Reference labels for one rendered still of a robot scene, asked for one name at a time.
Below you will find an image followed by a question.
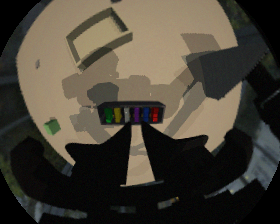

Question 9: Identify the beige shallow rectangular tray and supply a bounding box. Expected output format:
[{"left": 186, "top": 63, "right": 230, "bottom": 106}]
[{"left": 64, "top": 6, "right": 133, "bottom": 69}]

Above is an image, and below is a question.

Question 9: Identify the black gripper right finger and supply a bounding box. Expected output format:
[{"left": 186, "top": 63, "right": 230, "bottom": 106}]
[{"left": 141, "top": 121, "right": 208, "bottom": 181}]

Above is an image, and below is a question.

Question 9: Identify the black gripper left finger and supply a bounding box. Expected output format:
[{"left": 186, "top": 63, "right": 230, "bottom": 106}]
[{"left": 64, "top": 121, "right": 132, "bottom": 185}]

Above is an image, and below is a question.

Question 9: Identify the small green cube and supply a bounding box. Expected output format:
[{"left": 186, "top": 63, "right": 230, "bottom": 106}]
[{"left": 44, "top": 120, "right": 62, "bottom": 136}]

